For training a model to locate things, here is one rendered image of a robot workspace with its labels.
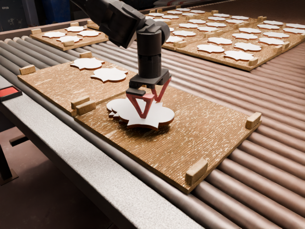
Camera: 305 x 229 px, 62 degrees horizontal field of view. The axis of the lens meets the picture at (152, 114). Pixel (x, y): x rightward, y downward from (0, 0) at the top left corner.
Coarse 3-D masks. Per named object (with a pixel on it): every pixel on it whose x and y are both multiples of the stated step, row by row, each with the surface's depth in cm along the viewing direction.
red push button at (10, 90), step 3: (12, 87) 92; (0, 90) 90; (3, 90) 90; (6, 90) 90; (9, 90) 90; (12, 90) 90; (15, 90) 90; (0, 93) 88; (3, 93) 88; (6, 93) 88; (9, 93) 88; (0, 96) 86
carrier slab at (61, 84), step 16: (64, 64) 111; (112, 64) 111; (32, 80) 95; (48, 80) 95; (64, 80) 95; (80, 80) 95; (96, 80) 95; (128, 80) 95; (48, 96) 84; (64, 96) 84; (80, 96) 84; (96, 96) 84; (112, 96) 85
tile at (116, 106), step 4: (120, 100) 74; (124, 100) 74; (128, 100) 74; (140, 100) 74; (112, 104) 73; (116, 104) 73; (120, 104) 73; (124, 104) 73; (128, 104) 73; (112, 108) 71; (116, 108) 71; (120, 108) 71; (116, 112) 69; (116, 116) 67
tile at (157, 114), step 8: (144, 104) 70; (152, 104) 71; (160, 104) 71; (120, 112) 67; (128, 112) 67; (136, 112) 67; (152, 112) 67; (160, 112) 67; (168, 112) 67; (128, 120) 64; (136, 120) 63; (144, 120) 63; (152, 120) 64; (160, 120) 64; (168, 120) 64; (128, 128) 62; (152, 128) 62
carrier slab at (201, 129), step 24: (120, 96) 84; (168, 96) 84; (192, 96) 84; (96, 120) 71; (192, 120) 71; (216, 120) 71; (240, 120) 71; (120, 144) 62; (144, 144) 62; (168, 144) 62; (192, 144) 62; (216, 144) 62; (168, 168) 55
